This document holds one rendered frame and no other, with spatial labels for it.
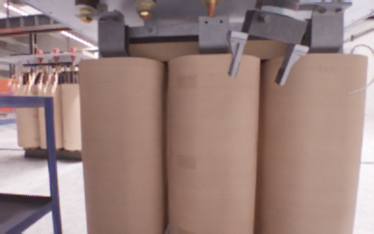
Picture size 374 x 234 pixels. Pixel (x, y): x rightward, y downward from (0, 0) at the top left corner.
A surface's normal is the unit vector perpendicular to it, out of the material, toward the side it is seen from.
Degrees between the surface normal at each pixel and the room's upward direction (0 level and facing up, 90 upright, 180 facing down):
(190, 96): 90
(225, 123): 90
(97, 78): 90
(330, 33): 90
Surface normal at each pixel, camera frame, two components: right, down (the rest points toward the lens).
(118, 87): -0.11, 0.07
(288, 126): -0.69, 0.05
